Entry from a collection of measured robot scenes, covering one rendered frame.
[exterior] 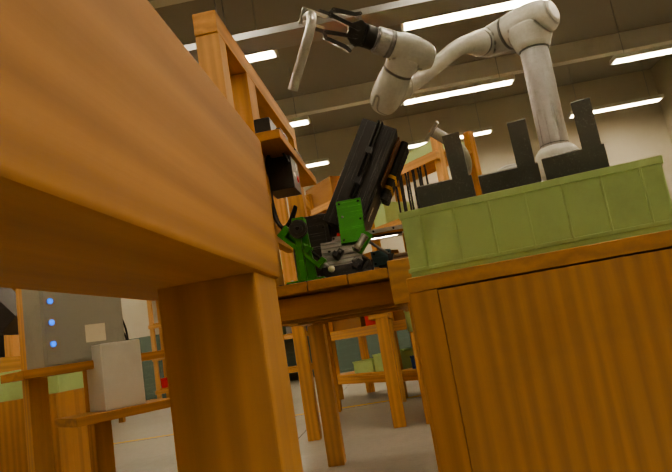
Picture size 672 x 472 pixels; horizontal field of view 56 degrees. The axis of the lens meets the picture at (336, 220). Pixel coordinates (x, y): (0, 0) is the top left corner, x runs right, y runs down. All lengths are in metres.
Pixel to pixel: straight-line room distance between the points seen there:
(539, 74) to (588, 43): 8.63
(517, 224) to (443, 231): 0.18
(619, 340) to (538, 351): 0.17
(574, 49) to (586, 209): 9.44
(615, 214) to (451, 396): 0.56
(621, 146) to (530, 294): 11.43
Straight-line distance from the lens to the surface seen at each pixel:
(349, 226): 2.78
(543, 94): 2.39
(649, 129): 13.12
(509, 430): 1.52
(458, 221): 1.57
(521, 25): 2.47
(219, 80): 2.39
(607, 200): 1.56
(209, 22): 2.49
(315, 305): 2.22
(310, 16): 1.95
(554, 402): 1.51
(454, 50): 2.36
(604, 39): 11.13
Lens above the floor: 0.69
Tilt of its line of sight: 10 degrees up
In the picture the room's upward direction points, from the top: 9 degrees counter-clockwise
